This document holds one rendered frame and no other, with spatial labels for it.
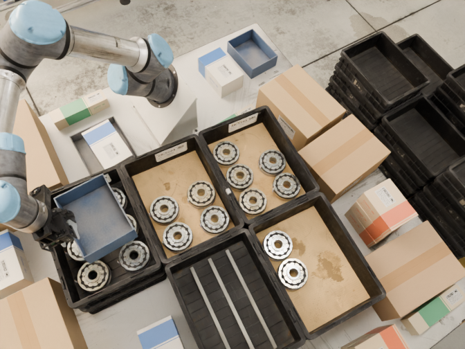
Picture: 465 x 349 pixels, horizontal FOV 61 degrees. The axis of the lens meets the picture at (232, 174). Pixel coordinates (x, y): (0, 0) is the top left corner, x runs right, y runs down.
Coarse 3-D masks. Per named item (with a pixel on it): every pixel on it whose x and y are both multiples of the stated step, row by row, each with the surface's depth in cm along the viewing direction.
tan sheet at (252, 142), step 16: (256, 128) 160; (240, 144) 156; (256, 144) 157; (272, 144) 157; (240, 160) 154; (256, 160) 154; (224, 176) 150; (240, 176) 151; (256, 176) 151; (240, 192) 148; (272, 192) 149; (304, 192) 149; (272, 208) 146
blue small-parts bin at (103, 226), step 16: (80, 192) 116; (96, 192) 119; (112, 192) 113; (64, 208) 117; (80, 208) 117; (96, 208) 117; (112, 208) 118; (80, 224) 115; (96, 224) 115; (112, 224) 115; (128, 224) 116; (80, 240) 113; (96, 240) 113; (112, 240) 107; (128, 240) 113; (96, 256) 109
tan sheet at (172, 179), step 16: (176, 160) 152; (192, 160) 153; (144, 176) 149; (160, 176) 149; (176, 176) 149; (192, 176) 150; (208, 176) 150; (144, 192) 146; (160, 192) 146; (176, 192) 147; (192, 208) 144; (224, 208) 145; (192, 224) 142; (160, 240) 139
